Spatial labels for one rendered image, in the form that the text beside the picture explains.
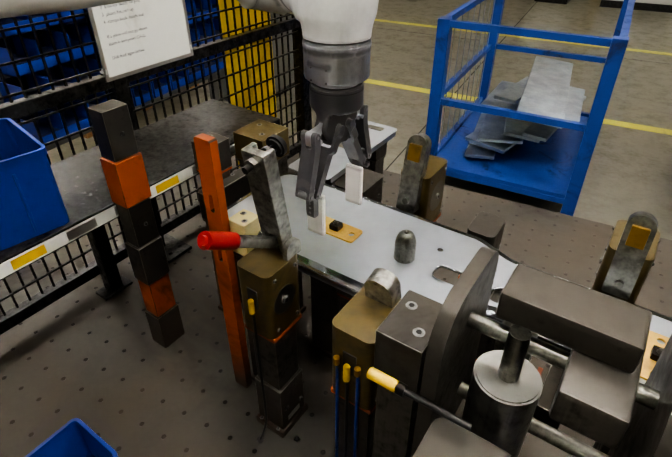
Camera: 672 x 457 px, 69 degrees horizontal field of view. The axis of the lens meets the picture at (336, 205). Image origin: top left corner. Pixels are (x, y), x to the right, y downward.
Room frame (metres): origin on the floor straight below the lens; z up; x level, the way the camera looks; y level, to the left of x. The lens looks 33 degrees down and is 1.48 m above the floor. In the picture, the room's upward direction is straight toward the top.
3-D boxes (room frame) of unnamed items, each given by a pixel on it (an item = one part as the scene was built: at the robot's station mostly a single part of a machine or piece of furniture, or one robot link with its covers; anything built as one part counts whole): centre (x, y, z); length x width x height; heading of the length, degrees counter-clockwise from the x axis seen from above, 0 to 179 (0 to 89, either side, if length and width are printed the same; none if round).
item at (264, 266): (0.51, 0.10, 0.87); 0.10 x 0.07 x 0.35; 146
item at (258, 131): (0.92, 0.15, 0.88); 0.08 x 0.08 x 0.36; 56
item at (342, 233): (0.66, 0.00, 1.01); 0.08 x 0.04 x 0.01; 56
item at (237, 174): (0.82, 0.21, 0.85); 0.12 x 0.03 x 0.30; 146
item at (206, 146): (0.59, 0.17, 0.95); 0.03 x 0.01 x 0.50; 56
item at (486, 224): (0.70, -0.27, 0.84); 0.10 x 0.05 x 0.29; 146
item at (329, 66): (0.66, 0.00, 1.28); 0.09 x 0.09 x 0.06
